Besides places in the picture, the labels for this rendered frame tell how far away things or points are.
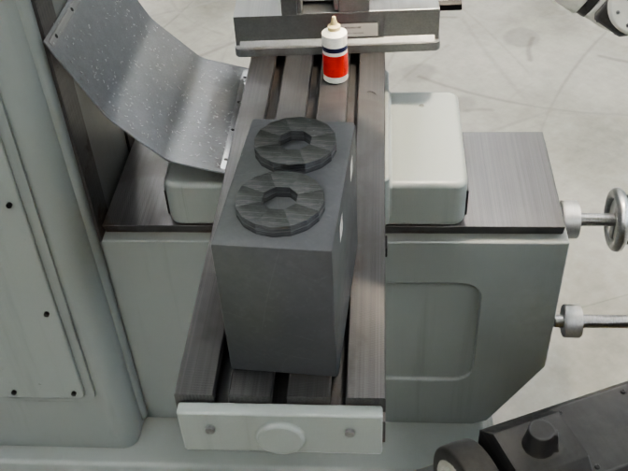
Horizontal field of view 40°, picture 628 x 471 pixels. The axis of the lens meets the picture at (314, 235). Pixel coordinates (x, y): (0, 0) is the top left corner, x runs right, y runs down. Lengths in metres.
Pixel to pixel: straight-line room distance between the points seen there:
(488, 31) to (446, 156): 2.11
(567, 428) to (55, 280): 0.86
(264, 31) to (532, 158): 0.53
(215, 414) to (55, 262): 0.63
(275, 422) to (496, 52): 2.58
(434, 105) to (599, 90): 1.70
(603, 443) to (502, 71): 2.11
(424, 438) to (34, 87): 1.00
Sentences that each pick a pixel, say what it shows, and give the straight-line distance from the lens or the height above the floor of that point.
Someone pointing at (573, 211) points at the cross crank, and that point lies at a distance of 1.61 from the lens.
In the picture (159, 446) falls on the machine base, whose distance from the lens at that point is 1.82.
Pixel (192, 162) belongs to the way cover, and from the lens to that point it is 1.37.
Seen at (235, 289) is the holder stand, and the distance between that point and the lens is 0.87.
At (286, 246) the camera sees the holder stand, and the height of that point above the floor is 1.10.
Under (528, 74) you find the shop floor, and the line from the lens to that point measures 3.26.
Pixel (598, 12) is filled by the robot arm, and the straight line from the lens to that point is 1.17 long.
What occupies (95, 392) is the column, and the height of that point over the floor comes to 0.35.
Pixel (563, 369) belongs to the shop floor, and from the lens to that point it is 2.20.
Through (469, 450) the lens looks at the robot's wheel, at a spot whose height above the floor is 0.59.
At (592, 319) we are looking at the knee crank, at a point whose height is 0.51.
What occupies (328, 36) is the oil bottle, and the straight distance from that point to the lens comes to 1.38.
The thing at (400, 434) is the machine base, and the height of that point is 0.20.
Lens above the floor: 1.65
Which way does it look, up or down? 41 degrees down
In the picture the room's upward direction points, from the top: 4 degrees counter-clockwise
